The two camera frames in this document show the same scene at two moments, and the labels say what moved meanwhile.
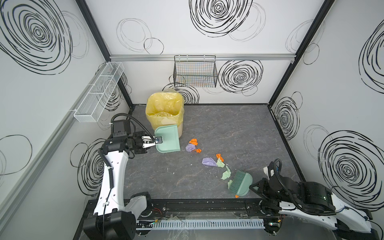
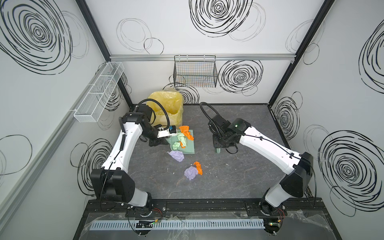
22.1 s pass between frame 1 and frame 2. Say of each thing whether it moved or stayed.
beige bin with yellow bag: stayed
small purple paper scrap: moved
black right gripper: moved
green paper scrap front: moved
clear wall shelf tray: stayed
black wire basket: stayed
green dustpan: moved
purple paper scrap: moved
